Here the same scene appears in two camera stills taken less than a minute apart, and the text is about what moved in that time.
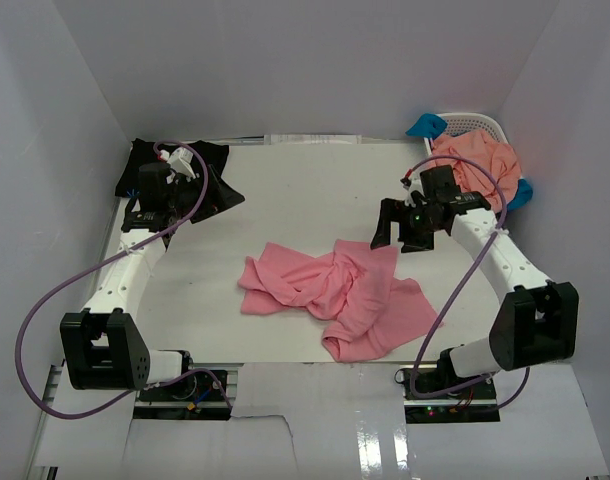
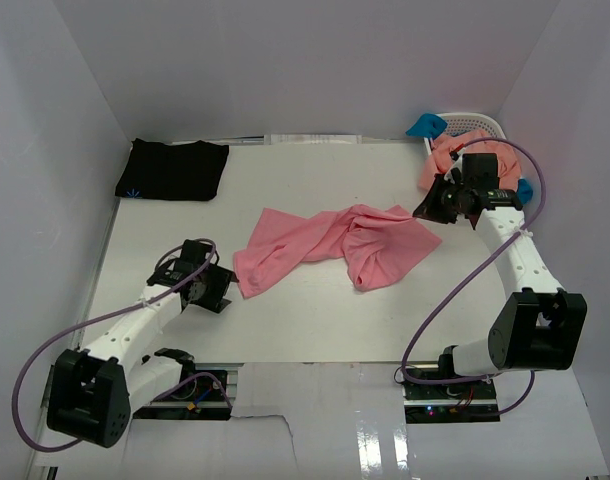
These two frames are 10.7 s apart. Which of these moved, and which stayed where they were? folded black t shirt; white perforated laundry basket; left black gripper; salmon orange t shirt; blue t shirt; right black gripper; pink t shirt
Moved: right black gripper; left black gripper; pink t shirt
Stayed: white perforated laundry basket; folded black t shirt; blue t shirt; salmon orange t shirt
